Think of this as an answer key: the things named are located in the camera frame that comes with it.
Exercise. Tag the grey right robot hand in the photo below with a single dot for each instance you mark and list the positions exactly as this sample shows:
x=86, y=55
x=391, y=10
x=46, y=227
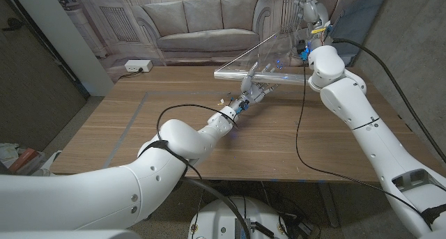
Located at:
x=311, y=10

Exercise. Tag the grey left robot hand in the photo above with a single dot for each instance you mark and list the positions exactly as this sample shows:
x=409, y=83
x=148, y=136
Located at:
x=254, y=92

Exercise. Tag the clear plastic wrap roll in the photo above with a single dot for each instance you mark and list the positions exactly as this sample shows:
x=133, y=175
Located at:
x=278, y=78

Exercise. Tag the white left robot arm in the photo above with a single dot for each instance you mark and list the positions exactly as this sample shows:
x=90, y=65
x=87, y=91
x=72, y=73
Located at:
x=181, y=134

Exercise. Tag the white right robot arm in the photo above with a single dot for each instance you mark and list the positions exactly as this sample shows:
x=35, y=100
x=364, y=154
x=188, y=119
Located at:
x=345, y=96

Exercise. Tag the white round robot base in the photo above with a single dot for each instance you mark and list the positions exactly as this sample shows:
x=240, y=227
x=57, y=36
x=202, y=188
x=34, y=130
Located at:
x=216, y=218

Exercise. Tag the white power strip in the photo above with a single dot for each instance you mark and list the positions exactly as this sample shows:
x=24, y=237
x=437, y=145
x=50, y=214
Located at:
x=138, y=65

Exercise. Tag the blue grey leaning board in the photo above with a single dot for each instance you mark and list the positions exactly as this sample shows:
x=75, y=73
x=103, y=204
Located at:
x=355, y=19

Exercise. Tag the printed living room backdrop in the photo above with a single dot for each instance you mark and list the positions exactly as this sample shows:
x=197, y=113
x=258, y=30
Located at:
x=209, y=16

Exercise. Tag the grey table leg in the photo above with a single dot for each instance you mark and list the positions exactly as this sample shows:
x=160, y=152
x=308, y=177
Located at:
x=329, y=204

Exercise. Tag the silver electronics box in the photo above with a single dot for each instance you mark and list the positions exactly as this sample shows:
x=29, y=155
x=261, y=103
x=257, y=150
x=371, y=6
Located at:
x=243, y=230

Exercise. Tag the white pillar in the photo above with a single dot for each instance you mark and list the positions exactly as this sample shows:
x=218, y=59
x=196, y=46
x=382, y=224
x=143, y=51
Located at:
x=62, y=40

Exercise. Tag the dark door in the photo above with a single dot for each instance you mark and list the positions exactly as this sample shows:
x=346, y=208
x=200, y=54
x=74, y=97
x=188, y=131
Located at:
x=35, y=92

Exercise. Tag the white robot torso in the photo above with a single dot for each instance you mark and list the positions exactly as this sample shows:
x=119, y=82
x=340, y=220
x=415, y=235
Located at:
x=69, y=235

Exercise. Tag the orange red box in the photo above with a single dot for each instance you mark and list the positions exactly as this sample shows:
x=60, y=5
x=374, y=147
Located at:
x=24, y=159

